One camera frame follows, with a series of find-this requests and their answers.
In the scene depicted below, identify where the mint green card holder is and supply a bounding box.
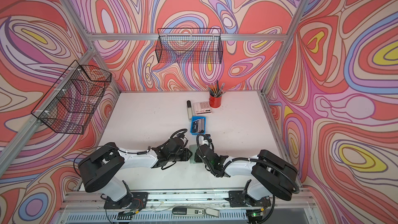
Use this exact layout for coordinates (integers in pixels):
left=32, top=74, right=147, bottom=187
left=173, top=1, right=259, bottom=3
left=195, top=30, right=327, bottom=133
left=189, top=145, right=203, bottom=164

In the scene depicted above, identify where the blue plastic card tray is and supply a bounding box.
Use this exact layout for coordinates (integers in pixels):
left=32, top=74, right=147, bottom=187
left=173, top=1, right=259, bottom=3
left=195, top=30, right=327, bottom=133
left=190, top=116, right=206, bottom=135

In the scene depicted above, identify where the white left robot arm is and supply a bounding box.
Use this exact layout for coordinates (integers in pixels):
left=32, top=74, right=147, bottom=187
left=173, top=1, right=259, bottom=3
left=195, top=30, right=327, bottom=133
left=74, top=129, right=192, bottom=212

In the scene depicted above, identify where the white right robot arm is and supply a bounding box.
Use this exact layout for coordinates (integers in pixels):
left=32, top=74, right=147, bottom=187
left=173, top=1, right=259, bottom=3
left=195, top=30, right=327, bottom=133
left=195, top=144, right=300, bottom=207

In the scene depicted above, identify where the stack of cards in tray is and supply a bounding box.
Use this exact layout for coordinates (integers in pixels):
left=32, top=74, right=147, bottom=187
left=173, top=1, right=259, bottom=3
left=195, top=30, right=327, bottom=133
left=192, top=118, right=205, bottom=133

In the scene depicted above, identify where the pink desk calculator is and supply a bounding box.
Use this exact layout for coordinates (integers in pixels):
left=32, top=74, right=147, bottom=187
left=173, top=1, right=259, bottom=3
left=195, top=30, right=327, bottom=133
left=193, top=101, right=212, bottom=115

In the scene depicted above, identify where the beige stapler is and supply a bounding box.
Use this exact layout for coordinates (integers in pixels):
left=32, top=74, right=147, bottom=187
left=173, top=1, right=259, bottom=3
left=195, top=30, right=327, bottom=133
left=187, top=100, right=193, bottom=121

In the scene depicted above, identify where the red metal pencil bucket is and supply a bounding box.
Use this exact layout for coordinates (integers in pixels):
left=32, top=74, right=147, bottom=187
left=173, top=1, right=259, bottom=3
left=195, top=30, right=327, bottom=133
left=209, top=95, right=222, bottom=108

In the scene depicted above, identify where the grey handheld device on rail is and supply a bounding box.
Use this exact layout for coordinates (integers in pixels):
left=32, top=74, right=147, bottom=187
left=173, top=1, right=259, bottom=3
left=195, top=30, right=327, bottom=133
left=172, top=207, right=220, bottom=217

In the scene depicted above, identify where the black wire basket back wall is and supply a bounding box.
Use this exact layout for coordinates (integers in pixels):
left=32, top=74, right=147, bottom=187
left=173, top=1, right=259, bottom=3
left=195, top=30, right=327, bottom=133
left=155, top=28, right=223, bottom=64

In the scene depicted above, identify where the black wire basket wall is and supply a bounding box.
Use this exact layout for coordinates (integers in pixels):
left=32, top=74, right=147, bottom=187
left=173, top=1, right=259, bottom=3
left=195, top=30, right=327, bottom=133
left=31, top=60, right=112, bottom=134
left=155, top=28, right=223, bottom=64

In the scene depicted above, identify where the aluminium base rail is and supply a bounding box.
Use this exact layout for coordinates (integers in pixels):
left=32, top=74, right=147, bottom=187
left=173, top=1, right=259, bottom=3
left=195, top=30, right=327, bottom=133
left=55, top=186, right=312, bottom=224

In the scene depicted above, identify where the black wire basket left wall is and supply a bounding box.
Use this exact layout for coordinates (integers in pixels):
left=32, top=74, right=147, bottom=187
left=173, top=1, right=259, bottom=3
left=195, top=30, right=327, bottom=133
left=31, top=60, right=112, bottom=134

